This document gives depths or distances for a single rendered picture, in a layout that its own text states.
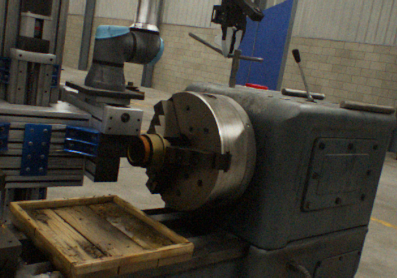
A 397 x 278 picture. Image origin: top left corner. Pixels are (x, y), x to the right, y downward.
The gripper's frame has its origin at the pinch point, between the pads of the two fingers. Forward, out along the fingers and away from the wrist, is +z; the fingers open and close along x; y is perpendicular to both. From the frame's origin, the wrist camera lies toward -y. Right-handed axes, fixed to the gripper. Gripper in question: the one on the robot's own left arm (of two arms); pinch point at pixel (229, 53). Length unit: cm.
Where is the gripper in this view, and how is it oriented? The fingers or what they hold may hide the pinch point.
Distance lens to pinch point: 142.9
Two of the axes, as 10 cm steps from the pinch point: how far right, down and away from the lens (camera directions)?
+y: -6.4, -2.4, 7.3
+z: -1.7, 9.7, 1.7
